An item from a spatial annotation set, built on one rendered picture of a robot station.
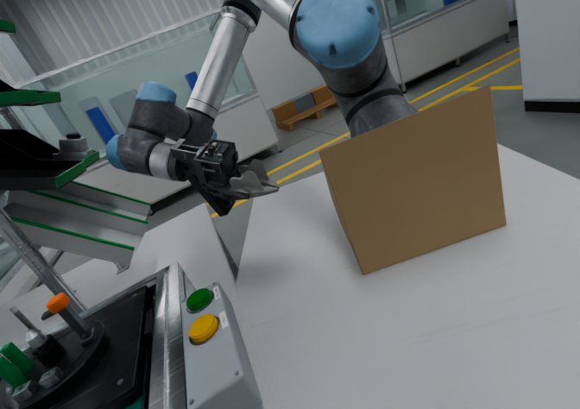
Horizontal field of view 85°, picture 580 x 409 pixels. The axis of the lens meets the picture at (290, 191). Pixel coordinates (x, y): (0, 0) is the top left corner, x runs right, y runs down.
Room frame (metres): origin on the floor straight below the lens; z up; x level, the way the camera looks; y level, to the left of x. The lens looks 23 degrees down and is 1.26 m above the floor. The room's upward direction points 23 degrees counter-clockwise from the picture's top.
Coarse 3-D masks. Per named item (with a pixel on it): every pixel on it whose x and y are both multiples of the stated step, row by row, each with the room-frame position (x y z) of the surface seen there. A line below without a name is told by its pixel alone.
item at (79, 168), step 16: (0, 144) 0.73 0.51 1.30; (0, 160) 0.73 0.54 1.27; (16, 160) 0.73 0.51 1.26; (32, 160) 0.73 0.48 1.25; (48, 160) 0.73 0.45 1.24; (64, 160) 0.73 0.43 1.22; (80, 160) 0.73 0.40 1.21; (0, 176) 0.68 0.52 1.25; (16, 176) 0.68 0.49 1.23; (32, 176) 0.68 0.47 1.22; (48, 176) 0.68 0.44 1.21; (64, 176) 0.63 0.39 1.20
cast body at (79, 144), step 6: (66, 138) 0.83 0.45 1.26; (72, 138) 0.83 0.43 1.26; (78, 138) 0.83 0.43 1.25; (84, 138) 0.85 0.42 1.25; (60, 144) 0.82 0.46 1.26; (66, 144) 0.82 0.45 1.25; (72, 144) 0.82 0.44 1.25; (78, 144) 0.82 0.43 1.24; (84, 144) 0.84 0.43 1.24; (60, 150) 0.82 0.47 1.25; (66, 150) 0.82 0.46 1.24; (72, 150) 0.82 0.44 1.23; (78, 150) 0.82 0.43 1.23; (84, 150) 0.83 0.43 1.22; (90, 150) 0.84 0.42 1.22; (54, 156) 0.83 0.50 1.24; (60, 156) 0.82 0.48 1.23; (66, 156) 0.82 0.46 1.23; (72, 156) 0.82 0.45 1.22; (78, 156) 0.82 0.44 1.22; (84, 156) 0.82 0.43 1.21
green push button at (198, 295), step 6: (204, 288) 0.44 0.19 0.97; (192, 294) 0.44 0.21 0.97; (198, 294) 0.43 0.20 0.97; (204, 294) 0.42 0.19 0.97; (210, 294) 0.43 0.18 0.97; (186, 300) 0.43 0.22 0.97; (192, 300) 0.42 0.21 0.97; (198, 300) 0.42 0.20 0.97; (204, 300) 0.41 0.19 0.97; (192, 306) 0.41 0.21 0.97; (198, 306) 0.41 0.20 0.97
